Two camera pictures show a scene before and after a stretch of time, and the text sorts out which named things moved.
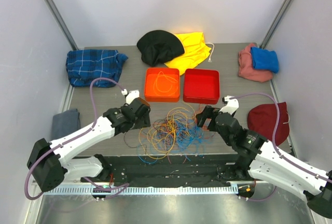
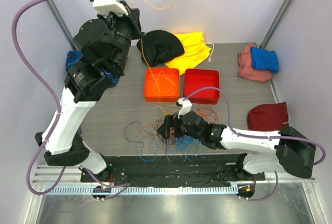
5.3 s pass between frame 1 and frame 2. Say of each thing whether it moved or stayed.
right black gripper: moved
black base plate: stayed
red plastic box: stayed
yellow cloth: stayed
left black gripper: moved
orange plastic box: stayed
